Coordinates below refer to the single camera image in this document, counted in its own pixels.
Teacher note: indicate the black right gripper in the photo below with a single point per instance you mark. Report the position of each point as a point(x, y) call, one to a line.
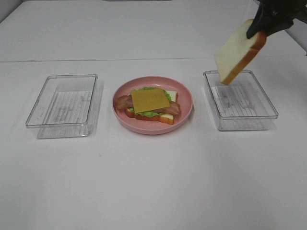
point(276, 15)

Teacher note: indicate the bread slice tray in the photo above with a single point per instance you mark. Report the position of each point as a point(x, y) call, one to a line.
point(155, 116)
point(237, 52)

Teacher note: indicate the pink bacon strip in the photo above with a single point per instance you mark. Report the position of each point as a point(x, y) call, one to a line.
point(173, 109)

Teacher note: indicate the yellow cheese slice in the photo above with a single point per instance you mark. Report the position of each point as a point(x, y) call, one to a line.
point(149, 100)

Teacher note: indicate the brown bacon strip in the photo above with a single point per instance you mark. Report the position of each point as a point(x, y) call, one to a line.
point(124, 102)

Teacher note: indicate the right clear plastic tray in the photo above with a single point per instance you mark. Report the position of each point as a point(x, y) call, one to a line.
point(240, 106)

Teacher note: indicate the clear plastic tray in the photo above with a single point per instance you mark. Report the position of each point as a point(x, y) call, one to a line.
point(240, 106)
point(66, 107)

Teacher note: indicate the pink round plate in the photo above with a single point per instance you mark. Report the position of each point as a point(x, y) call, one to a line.
point(154, 127)

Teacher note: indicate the left clear plastic tray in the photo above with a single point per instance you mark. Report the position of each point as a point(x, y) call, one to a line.
point(66, 107)

